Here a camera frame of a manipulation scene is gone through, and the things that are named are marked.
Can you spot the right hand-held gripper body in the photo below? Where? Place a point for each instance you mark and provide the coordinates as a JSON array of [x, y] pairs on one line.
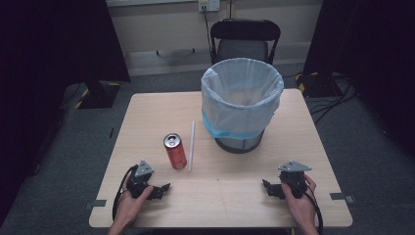
[[293, 181]]

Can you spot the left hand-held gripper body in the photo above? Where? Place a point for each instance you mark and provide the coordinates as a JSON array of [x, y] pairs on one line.
[[139, 184]]

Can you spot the person's left hand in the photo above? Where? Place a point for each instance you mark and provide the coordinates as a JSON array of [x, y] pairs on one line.
[[130, 205]]

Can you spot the person's right hand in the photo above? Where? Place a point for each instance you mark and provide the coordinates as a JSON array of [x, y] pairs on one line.
[[300, 207]]

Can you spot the red drink can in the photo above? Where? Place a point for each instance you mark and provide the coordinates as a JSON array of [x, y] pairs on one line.
[[175, 151]]

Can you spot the grey tape strip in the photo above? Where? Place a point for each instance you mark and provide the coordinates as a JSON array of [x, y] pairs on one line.
[[341, 197], [96, 204]]

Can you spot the white straw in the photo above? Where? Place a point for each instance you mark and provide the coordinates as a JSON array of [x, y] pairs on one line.
[[191, 147]]

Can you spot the black mesh trash bin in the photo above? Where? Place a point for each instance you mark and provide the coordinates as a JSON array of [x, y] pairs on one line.
[[239, 144]]

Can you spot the small black tape strip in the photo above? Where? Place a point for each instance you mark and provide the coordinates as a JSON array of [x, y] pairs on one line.
[[111, 132]]

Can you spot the trash bin with white bag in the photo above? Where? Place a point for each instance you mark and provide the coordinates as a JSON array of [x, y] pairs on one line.
[[241, 98]]

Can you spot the black stand base striped tape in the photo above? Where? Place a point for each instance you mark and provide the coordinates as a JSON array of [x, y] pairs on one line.
[[318, 85], [98, 94]]

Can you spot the black curtain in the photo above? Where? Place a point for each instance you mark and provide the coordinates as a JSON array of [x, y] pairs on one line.
[[49, 65], [375, 49]]

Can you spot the black folding chair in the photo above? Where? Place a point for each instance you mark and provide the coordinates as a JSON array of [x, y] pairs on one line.
[[244, 32]]

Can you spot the white wall socket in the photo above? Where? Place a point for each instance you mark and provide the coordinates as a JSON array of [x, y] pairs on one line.
[[209, 4]]

